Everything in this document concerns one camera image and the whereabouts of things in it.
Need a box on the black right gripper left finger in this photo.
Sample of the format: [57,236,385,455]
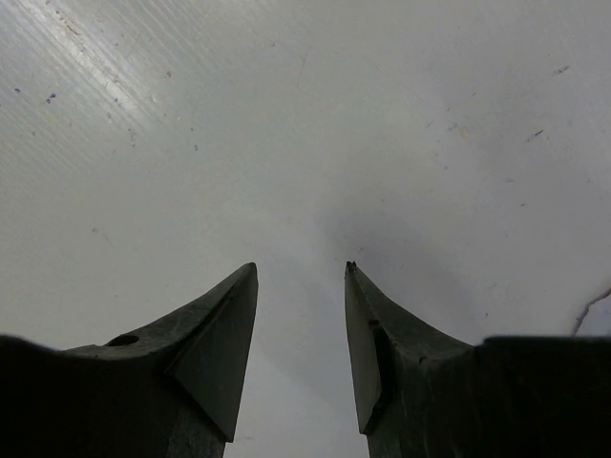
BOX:
[1,262,258,457]

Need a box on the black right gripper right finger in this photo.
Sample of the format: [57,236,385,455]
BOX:
[345,263,610,457]

